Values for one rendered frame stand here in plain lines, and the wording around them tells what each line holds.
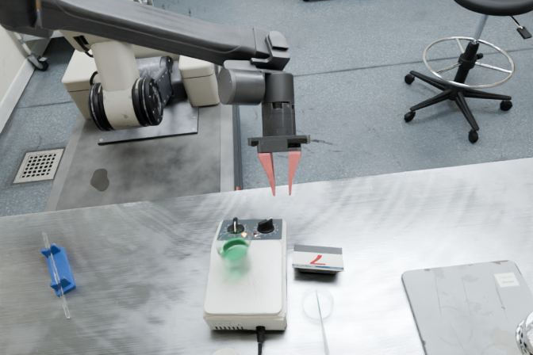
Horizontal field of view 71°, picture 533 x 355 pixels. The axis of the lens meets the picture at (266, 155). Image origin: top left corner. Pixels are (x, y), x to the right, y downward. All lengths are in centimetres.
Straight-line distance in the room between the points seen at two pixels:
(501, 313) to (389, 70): 180
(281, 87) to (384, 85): 166
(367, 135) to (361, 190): 116
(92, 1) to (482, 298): 76
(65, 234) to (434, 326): 72
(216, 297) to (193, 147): 91
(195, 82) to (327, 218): 92
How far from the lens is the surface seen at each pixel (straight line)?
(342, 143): 190
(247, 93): 58
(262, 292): 61
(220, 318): 63
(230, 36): 64
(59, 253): 86
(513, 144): 212
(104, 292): 79
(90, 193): 147
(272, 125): 61
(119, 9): 61
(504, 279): 78
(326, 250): 73
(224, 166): 136
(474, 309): 74
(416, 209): 81
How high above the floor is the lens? 141
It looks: 50 degrees down
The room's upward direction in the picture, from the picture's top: 7 degrees counter-clockwise
